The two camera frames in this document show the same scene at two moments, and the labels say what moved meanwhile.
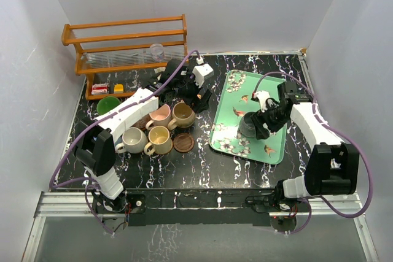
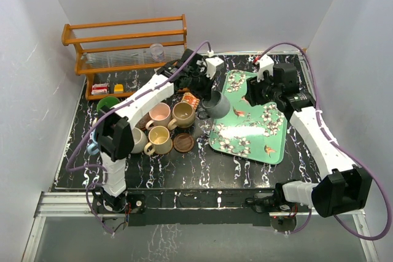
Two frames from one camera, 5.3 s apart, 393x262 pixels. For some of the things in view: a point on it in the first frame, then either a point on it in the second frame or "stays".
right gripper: x=259 y=118 to x=252 y=94
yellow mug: x=159 y=141 stays
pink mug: x=160 y=117 stays
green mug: x=106 y=103 stays
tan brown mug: x=183 y=116 stays
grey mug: x=246 y=126 to x=217 y=106
